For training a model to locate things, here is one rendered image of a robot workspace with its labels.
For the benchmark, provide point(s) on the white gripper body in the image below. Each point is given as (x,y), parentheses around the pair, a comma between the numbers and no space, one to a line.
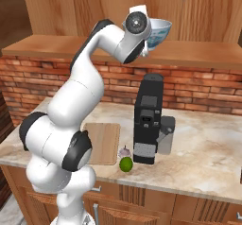
(139,8)

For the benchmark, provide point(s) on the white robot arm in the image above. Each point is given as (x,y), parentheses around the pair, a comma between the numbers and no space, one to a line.
(78,99)

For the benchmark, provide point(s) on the white and blue bowl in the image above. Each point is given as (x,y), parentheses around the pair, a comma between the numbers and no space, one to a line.
(161,30)

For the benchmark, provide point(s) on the wooden cutting board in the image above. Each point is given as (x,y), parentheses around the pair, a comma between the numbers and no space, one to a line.
(104,142)

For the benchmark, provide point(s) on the garlic bulb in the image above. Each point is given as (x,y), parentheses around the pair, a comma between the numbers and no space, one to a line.
(125,152)

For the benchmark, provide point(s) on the green lime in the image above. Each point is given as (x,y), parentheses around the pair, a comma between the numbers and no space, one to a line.
(126,164)

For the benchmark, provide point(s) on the wooden base cabinet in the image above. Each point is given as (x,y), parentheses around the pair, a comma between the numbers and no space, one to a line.
(164,203)

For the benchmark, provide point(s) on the wooden cabinet door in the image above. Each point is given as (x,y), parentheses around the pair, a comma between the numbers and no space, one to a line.
(126,217)

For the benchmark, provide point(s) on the black coffee machine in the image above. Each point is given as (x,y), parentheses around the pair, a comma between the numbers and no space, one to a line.
(147,109)

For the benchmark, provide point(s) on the wooden drawer front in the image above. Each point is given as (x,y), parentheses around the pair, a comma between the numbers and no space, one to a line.
(138,195)
(204,208)

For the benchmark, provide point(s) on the wooden wall cabinet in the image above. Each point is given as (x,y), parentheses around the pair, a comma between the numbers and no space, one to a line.
(195,14)

